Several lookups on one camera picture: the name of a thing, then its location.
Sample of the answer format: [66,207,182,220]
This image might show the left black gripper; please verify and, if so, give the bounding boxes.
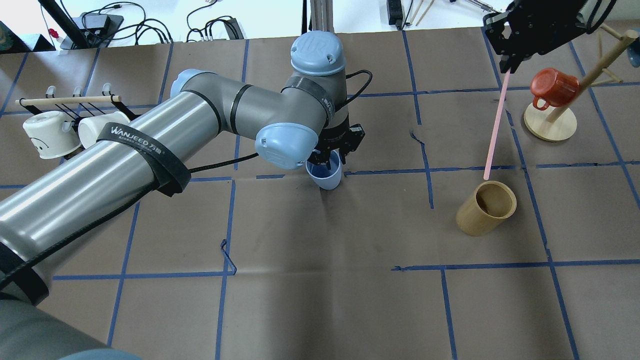
[311,111,366,174]

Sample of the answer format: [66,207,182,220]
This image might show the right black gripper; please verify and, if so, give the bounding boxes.
[482,0,587,75]

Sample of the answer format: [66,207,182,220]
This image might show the blue plastic cup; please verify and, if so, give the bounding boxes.
[305,150,343,191]

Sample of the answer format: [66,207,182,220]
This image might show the pink chopstick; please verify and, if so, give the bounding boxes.
[482,70,511,182]

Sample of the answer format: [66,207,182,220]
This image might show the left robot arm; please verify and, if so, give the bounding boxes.
[0,30,364,360]

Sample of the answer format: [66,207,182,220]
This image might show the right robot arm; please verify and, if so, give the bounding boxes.
[482,0,617,74]

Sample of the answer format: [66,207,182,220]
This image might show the wooden chopsticks on desk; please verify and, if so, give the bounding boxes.
[406,0,434,27]

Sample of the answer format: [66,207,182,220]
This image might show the red mug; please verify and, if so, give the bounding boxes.
[530,67,581,111]

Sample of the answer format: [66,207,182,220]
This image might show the wooden mug tree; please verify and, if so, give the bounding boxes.
[523,23,639,142]

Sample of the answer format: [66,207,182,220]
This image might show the black power adapter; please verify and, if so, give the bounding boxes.
[386,0,405,30]

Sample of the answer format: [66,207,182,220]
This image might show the bamboo cylinder holder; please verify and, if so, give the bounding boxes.
[455,180,517,237]

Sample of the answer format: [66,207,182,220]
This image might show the white smiley mug right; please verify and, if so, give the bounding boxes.
[77,111,130,150]

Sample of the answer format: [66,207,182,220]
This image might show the white smiley mug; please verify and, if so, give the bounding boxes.
[22,111,82,160]
[77,111,130,150]

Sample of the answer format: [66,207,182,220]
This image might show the white smiley mug left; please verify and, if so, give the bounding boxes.
[22,111,82,160]

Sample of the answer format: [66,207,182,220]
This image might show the black wire cup rack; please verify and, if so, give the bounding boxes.
[14,83,138,160]

